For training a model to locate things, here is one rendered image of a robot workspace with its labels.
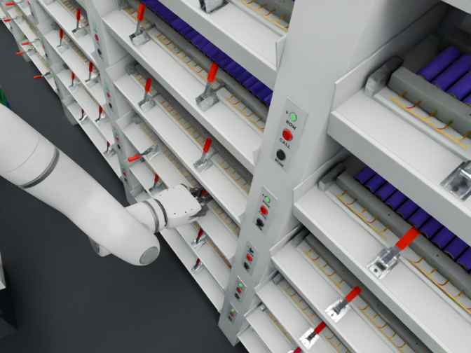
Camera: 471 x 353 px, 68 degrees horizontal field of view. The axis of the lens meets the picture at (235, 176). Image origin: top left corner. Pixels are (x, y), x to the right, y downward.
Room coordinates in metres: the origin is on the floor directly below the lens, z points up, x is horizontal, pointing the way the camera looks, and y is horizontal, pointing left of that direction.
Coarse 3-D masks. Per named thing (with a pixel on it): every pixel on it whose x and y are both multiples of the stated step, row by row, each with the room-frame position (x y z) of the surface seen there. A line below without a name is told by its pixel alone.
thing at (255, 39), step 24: (168, 0) 0.62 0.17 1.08; (192, 0) 0.58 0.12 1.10; (216, 0) 0.55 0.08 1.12; (240, 0) 0.56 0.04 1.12; (264, 0) 0.54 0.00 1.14; (288, 0) 0.52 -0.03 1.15; (192, 24) 0.57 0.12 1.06; (216, 24) 0.52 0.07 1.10; (240, 24) 0.51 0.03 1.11; (264, 24) 0.51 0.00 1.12; (288, 24) 0.51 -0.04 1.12; (240, 48) 0.47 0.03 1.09; (264, 48) 0.46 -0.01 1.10; (264, 72) 0.44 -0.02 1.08
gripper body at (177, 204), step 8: (168, 192) 0.52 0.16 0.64; (176, 192) 0.53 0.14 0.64; (184, 192) 0.54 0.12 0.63; (160, 200) 0.48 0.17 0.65; (168, 200) 0.49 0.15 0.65; (176, 200) 0.50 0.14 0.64; (184, 200) 0.51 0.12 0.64; (192, 200) 0.51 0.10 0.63; (168, 208) 0.47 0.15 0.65; (176, 208) 0.47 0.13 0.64; (184, 208) 0.48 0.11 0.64; (192, 208) 0.49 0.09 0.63; (200, 208) 0.50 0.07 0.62; (168, 216) 0.44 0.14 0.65; (176, 216) 0.45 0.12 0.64; (184, 216) 0.46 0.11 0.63; (168, 224) 0.43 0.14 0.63; (176, 224) 0.44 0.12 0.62; (184, 224) 0.46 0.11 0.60
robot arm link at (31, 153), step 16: (0, 112) 0.35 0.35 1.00; (0, 128) 0.33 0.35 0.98; (16, 128) 0.35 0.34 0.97; (32, 128) 0.38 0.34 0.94; (0, 144) 0.32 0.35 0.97; (16, 144) 0.33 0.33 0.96; (32, 144) 0.35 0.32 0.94; (48, 144) 0.37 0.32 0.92; (0, 160) 0.31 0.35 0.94; (16, 160) 0.32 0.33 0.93; (32, 160) 0.33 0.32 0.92; (48, 160) 0.35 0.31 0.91; (16, 176) 0.31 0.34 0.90; (32, 176) 0.32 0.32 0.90
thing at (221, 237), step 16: (128, 112) 0.85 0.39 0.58; (128, 128) 0.84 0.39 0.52; (144, 128) 0.84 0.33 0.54; (144, 144) 0.78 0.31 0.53; (160, 144) 0.78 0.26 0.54; (160, 160) 0.72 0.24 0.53; (176, 160) 0.72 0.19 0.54; (160, 176) 0.66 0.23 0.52; (176, 176) 0.66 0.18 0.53; (208, 208) 0.57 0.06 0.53; (208, 224) 0.52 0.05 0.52; (224, 240) 0.48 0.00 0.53
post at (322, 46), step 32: (320, 0) 0.39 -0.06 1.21; (352, 0) 0.37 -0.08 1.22; (384, 0) 0.36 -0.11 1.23; (416, 0) 0.42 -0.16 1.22; (288, 32) 0.41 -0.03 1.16; (320, 32) 0.38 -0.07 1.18; (352, 32) 0.36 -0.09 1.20; (384, 32) 0.39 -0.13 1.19; (288, 64) 0.41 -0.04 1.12; (320, 64) 0.37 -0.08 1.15; (352, 64) 0.36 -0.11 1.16; (288, 96) 0.40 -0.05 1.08; (320, 96) 0.36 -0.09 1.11; (320, 128) 0.35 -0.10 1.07; (320, 160) 0.38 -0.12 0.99; (256, 192) 0.40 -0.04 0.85; (288, 192) 0.36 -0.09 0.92; (288, 224) 0.36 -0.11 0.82; (224, 320) 0.40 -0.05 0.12
